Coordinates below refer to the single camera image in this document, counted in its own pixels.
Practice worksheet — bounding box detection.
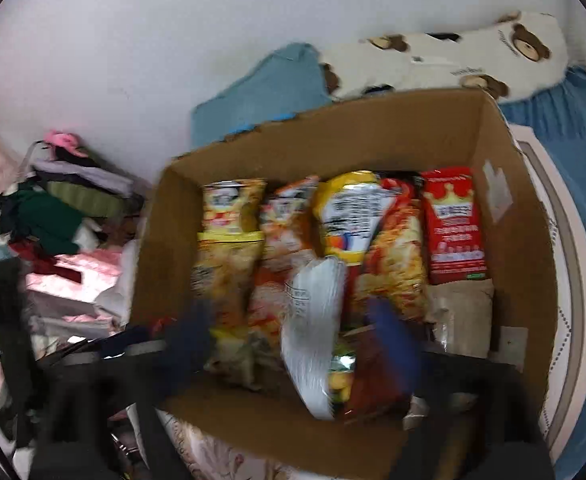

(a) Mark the silver white snack packet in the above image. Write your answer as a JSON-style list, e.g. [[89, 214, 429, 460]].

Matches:
[[279, 255, 359, 421]]

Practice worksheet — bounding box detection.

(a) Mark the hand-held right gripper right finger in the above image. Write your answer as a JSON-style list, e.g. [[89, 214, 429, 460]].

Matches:
[[365, 300, 556, 480]]

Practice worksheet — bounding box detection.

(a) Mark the brown cardboard box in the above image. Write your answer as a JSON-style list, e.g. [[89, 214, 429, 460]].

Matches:
[[128, 87, 559, 468]]

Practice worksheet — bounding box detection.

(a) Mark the yellow snack packet red logo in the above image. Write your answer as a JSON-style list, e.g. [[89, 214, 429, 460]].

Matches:
[[202, 178, 267, 236]]

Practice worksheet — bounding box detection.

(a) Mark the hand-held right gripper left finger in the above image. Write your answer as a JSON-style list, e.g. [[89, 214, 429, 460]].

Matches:
[[30, 300, 219, 480]]

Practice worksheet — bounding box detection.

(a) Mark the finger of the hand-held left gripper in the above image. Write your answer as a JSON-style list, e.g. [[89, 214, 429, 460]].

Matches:
[[38, 324, 166, 361]]

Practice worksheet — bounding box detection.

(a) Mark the white bear print cloth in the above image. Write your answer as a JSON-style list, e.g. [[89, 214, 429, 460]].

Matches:
[[318, 10, 569, 103]]

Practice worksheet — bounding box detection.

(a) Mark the red crown print snack packet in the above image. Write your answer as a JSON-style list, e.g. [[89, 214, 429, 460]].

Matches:
[[419, 166, 489, 286]]

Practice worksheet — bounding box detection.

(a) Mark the pile of folded clothes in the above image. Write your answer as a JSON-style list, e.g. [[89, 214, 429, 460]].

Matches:
[[0, 130, 146, 281]]

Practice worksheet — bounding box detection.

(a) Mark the dark red snack packet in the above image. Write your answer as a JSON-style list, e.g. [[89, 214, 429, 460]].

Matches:
[[340, 327, 416, 416]]

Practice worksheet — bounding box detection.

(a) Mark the beige crumpled packet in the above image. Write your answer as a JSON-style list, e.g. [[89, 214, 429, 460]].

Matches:
[[425, 282, 496, 356]]

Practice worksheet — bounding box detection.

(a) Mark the red orange noodle packet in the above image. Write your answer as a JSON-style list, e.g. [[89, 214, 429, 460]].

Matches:
[[350, 176, 429, 321]]

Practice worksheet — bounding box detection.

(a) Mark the yellow chips packet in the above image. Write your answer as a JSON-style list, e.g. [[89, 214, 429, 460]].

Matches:
[[190, 231, 265, 381]]

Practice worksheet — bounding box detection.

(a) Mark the white quilted bed cover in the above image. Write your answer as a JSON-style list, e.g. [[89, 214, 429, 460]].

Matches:
[[508, 125, 586, 466]]

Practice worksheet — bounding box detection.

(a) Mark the blue cloth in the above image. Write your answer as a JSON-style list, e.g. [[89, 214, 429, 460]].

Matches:
[[190, 42, 586, 466]]

